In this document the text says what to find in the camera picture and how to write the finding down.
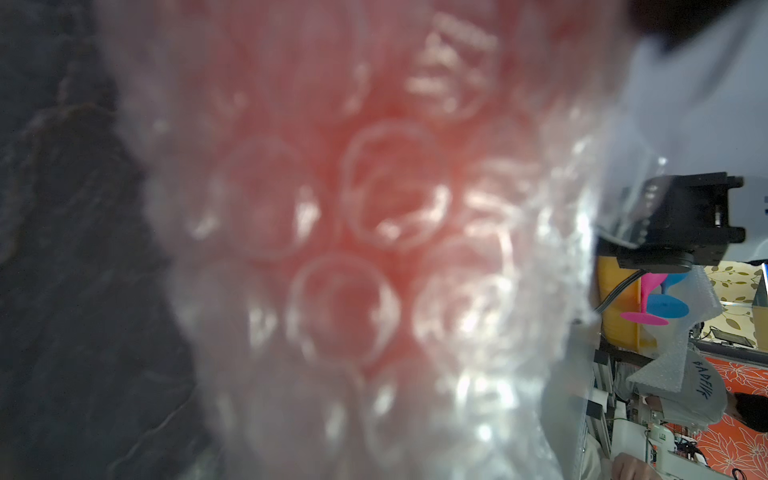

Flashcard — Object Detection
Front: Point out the blue spare wine glass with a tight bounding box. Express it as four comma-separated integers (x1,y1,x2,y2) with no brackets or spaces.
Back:
647,273,690,319

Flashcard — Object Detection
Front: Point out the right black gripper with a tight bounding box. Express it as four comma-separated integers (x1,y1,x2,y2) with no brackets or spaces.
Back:
597,172,746,273

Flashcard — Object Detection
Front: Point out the clear bubble wrap sheet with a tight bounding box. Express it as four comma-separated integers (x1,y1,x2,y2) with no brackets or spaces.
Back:
95,1,633,479

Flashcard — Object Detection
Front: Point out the red plastic wine glass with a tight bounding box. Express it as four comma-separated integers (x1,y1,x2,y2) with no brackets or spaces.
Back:
206,1,541,369

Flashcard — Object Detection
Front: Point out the pink spare wine glass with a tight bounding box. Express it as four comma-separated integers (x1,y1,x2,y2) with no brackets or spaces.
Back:
620,273,669,326

